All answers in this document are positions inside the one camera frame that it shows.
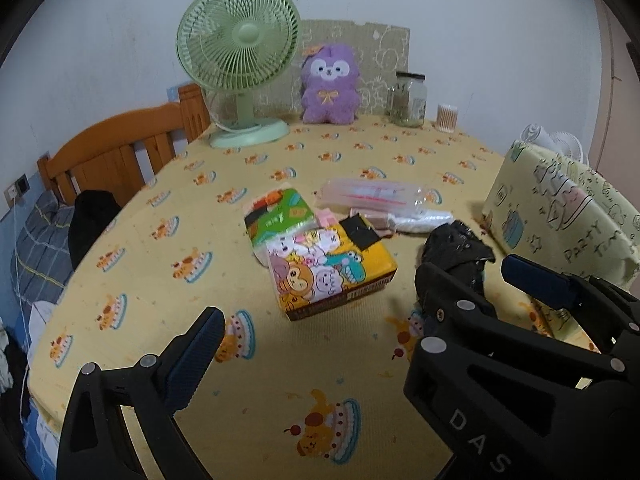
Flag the yellow cartoon tissue pack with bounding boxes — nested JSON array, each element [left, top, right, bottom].
[[267, 220, 399, 322]]

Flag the green tissue pack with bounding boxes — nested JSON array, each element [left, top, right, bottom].
[[244, 187, 317, 266]]

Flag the small black square patch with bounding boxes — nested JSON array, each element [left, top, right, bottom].
[[339, 214, 380, 252]]

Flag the wall socket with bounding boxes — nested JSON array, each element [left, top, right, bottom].
[[4, 175, 31, 208]]

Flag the purple plush toy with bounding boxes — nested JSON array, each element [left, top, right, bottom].
[[300, 43, 361, 124]]

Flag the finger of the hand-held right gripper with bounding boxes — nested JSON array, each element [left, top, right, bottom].
[[404, 261, 608, 480], [501, 254, 640, 337]]

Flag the pale yellow cartoon foam mat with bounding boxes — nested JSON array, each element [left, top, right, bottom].
[[481, 139, 640, 356]]

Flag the white cloth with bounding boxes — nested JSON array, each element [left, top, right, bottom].
[[27, 300, 62, 363]]

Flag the blue bed sheet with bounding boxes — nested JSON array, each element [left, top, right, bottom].
[[20, 397, 67, 463]]

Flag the clear bag of straws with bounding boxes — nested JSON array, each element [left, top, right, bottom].
[[320, 177, 426, 211]]

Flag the black plastic bag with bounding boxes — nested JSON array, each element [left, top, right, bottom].
[[421, 221, 497, 293]]

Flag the pile of clothes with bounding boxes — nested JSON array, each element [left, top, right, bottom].
[[0, 315, 31, 411]]

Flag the plaid grey pillow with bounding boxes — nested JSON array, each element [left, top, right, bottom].
[[11, 192, 76, 306]]

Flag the beige printed board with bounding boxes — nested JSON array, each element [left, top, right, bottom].
[[255, 19, 412, 118]]

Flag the black garment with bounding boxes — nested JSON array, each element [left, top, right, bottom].
[[67, 190, 123, 271]]

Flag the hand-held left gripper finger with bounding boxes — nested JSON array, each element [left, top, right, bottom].
[[57, 306, 227, 480]]

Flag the brown packet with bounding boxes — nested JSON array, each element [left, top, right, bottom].
[[350, 207, 397, 235]]

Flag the wooden bed headboard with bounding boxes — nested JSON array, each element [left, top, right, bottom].
[[37, 84, 212, 206]]

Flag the white plastic bag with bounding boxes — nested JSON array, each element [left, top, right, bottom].
[[389, 208, 454, 235]]

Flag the pale door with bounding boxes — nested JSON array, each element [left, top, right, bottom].
[[596, 5, 640, 131]]

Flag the glass jar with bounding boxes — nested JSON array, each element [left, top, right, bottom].
[[385, 72, 428, 127]]

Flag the white standing fan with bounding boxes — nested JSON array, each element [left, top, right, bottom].
[[520, 122, 592, 164]]

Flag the green desk fan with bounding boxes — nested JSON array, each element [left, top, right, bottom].
[[176, 0, 302, 149]]

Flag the cotton swab container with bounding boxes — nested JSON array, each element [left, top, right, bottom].
[[436, 104, 458, 132]]

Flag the yellow printed tablecloth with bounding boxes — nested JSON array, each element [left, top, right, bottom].
[[27, 114, 601, 480]]

